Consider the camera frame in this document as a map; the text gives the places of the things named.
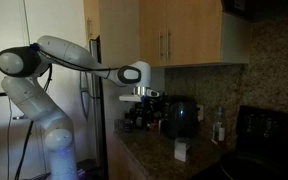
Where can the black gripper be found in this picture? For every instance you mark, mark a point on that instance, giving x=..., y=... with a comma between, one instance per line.
x=146, y=104

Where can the black air fryer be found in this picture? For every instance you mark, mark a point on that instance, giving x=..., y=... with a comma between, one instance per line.
x=182, y=116

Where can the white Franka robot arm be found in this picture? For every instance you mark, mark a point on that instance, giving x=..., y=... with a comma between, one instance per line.
x=64, y=53

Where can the small dark bottle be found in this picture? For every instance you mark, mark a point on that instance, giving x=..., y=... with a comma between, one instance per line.
x=128, y=123

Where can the small white box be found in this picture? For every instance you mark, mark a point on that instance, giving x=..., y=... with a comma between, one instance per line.
x=182, y=150

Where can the stainless steel refrigerator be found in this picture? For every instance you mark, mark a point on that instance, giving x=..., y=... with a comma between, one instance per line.
x=97, y=110

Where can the wooden base cabinet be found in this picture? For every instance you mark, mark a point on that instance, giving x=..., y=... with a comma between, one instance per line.
x=124, y=163

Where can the clear soap bottle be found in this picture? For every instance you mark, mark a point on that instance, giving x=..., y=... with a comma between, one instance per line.
x=218, y=128

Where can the wooden upper cabinet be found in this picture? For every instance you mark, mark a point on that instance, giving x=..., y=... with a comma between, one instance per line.
x=190, y=30

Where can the black pan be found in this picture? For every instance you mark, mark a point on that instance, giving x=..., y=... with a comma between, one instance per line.
x=254, y=168

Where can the black stove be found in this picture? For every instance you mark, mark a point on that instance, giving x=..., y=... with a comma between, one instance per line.
x=270, y=130

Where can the black range hood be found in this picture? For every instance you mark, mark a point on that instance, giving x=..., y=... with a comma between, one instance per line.
x=267, y=8

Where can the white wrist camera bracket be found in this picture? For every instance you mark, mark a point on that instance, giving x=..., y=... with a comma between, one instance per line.
x=130, y=97

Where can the white wall outlet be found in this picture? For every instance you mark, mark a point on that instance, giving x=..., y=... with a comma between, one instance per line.
x=200, y=112

